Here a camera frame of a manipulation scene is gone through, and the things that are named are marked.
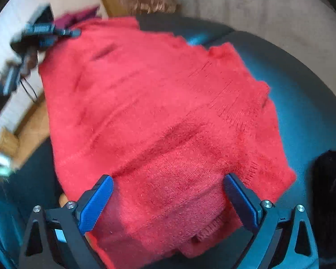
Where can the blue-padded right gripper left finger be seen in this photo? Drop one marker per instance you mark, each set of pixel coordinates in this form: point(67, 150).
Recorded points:
point(55, 238)

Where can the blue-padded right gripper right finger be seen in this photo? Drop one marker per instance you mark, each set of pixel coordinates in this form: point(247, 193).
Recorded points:
point(281, 237)

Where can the red knit sweater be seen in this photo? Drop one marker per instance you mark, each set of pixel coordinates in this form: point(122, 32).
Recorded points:
point(167, 121)

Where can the black garment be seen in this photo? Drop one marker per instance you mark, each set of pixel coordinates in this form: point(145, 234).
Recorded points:
point(323, 207)

